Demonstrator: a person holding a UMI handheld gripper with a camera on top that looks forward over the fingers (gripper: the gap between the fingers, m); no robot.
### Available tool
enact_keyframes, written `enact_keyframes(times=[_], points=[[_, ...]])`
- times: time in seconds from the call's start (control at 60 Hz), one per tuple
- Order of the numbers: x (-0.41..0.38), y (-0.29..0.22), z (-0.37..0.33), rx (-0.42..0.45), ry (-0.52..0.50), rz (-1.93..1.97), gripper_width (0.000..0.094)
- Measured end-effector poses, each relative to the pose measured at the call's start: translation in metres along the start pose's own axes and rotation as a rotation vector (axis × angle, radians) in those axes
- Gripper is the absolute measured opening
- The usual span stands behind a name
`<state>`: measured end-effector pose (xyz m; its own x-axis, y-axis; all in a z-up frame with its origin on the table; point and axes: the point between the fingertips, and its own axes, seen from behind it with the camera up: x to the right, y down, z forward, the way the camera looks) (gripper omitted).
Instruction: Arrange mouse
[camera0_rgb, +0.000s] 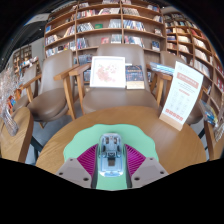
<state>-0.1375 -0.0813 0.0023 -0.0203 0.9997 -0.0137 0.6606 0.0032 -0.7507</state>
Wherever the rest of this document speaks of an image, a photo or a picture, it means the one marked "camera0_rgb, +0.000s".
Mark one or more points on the teal book stack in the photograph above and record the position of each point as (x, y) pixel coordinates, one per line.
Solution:
(161, 68)

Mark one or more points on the small distant bookshelf unit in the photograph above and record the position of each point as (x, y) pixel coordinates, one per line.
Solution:
(21, 55)

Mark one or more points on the stack of blue books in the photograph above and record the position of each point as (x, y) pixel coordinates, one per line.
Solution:
(208, 113)

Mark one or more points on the green cloud-shaped mouse pad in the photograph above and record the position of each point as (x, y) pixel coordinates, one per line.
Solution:
(83, 140)

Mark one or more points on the dark blue book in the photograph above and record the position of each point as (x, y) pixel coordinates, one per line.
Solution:
(134, 75)

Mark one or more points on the white hanging ceiling sign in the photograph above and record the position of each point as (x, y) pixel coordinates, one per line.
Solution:
(36, 18)

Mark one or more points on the white sign on wooden base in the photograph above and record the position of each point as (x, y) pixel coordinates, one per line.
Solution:
(181, 93)

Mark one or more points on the round wooden side table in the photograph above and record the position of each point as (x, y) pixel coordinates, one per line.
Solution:
(216, 146)
(16, 140)

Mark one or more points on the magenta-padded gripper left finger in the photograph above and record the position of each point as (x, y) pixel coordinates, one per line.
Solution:
(86, 163)

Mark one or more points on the brown padded wooden armchair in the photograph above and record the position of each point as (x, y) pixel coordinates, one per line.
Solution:
(30, 71)
(116, 98)
(170, 58)
(53, 100)

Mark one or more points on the curved wooden bookshelf unit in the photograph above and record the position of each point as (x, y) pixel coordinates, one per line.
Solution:
(200, 43)

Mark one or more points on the wide wooden bookshelf unit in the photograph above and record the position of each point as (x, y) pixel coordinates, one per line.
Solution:
(100, 26)

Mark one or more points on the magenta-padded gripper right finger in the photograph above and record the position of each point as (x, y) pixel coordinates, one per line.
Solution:
(136, 163)

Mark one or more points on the transparent computer mouse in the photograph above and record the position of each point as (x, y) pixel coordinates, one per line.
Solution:
(111, 168)

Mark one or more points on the white framed floral picture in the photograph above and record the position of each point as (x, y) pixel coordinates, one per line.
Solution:
(107, 71)

